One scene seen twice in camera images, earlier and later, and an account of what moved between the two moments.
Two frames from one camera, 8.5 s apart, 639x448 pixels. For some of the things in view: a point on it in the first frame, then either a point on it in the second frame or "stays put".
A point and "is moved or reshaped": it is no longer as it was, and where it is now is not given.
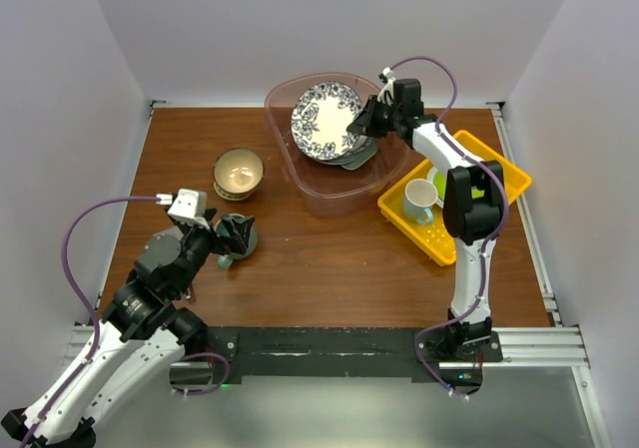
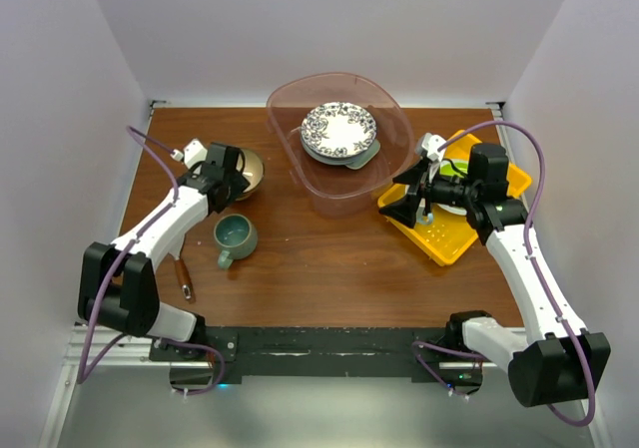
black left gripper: [239, 231] → [238, 185]
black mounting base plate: [345, 351] stays put
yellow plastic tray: [434, 238] stays put
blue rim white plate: [360, 145] → [335, 161]
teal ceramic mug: [225, 261] stays put
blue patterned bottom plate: [319, 120] is moved or reshaped
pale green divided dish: [362, 160] stays put
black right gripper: [365, 124] → [404, 209]
